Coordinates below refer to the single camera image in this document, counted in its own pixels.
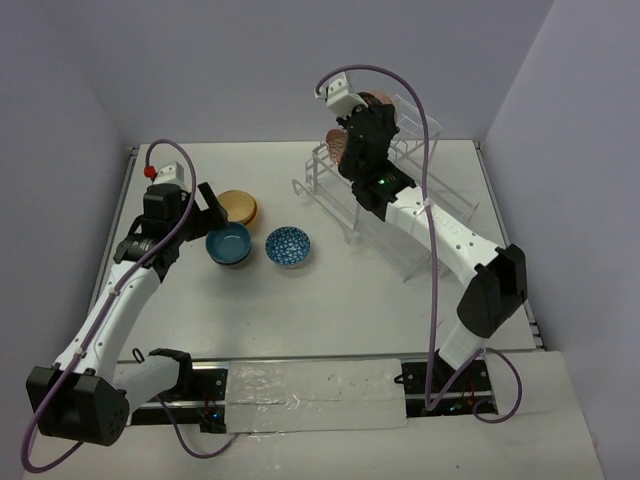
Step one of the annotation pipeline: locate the silver tape patch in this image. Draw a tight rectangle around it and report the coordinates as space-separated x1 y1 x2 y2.
224 359 407 433

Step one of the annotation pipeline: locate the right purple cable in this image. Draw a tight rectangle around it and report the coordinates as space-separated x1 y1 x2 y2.
317 63 524 424

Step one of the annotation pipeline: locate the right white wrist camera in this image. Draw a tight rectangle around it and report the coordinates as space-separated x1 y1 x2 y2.
315 72 366 118

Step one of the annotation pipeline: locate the black bowl cream inside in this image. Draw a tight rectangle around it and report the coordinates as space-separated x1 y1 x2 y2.
212 251 252 269

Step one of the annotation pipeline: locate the aluminium table edge rail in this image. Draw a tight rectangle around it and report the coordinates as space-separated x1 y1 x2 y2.
87 147 139 315

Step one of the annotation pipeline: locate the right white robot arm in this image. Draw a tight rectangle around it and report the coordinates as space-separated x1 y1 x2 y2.
335 102 528 391

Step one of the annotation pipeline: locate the cream bowl gold rim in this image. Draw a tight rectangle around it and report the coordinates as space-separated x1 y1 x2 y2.
218 190 254 223

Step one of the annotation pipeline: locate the yellow orange bowl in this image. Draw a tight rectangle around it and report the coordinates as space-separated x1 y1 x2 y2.
240 198 259 227

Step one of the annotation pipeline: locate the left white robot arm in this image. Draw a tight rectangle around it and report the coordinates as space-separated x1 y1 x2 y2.
26 183 225 446

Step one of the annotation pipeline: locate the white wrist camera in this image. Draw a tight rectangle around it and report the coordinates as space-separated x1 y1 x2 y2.
315 72 366 118
143 162 187 191

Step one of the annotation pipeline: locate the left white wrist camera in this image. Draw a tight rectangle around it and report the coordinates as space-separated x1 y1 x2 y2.
143 162 187 191

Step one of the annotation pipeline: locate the solid blue bowl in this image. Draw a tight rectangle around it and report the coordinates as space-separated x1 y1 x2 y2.
205 222 252 262

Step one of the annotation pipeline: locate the orange white patterned bowl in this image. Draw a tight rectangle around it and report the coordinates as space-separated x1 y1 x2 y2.
325 129 348 165

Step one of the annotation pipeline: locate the blue triangle patterned bowl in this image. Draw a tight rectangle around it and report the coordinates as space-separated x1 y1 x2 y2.
265 226 311 267

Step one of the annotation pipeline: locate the white wire dish rack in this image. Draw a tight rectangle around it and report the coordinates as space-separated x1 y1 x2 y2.
292 92 480 284

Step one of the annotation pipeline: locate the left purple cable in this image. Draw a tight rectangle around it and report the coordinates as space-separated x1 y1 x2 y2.
19 138 236 474

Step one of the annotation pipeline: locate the purple cable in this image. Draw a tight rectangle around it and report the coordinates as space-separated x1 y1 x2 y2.
19 138 236 474
317 63 524 424

